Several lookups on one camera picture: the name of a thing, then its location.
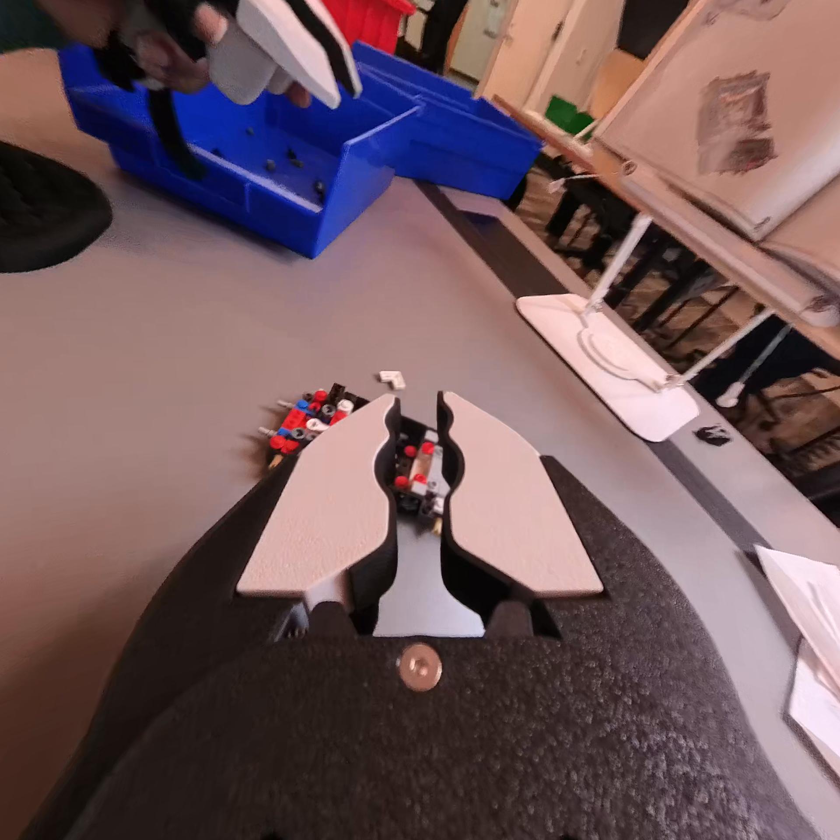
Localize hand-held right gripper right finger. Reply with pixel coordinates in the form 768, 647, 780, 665
437, 390, 606, 623

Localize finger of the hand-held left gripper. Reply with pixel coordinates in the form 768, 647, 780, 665
206, 14, 300, 107
234, 0, 363, 110

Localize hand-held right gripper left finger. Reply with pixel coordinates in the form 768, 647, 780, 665
235, 394, 403, 620

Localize small lego bricks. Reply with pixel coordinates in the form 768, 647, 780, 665
208, 124, 332, 207

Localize partly built lego car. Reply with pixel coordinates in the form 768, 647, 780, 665
255, 382, 455, 535

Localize blue plastic bin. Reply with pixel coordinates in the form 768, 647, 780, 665
347, 40, 547, 206
58, 44, 425, 261

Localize person's left forearm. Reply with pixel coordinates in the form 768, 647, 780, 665
0, 0, 67, 53

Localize person's left hand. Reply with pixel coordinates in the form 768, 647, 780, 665
40, 0, 231, 95

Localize red plastic bin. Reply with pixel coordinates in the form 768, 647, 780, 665
321, 0, 420, 57

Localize black padded chair armrest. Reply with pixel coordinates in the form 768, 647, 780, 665
0, 140, 116, 275

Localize white book stand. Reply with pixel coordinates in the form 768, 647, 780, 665
514, 210, 840, 445

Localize green plastic bin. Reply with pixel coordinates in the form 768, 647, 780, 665
544, 94, 599, 140

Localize white paper bags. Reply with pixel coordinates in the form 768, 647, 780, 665
756, 544, 840, 778

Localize open instruction booklet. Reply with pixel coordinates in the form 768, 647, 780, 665
590, 0, 840, 332

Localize white cord with plug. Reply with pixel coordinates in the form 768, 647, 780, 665
713, 322, 808, 410

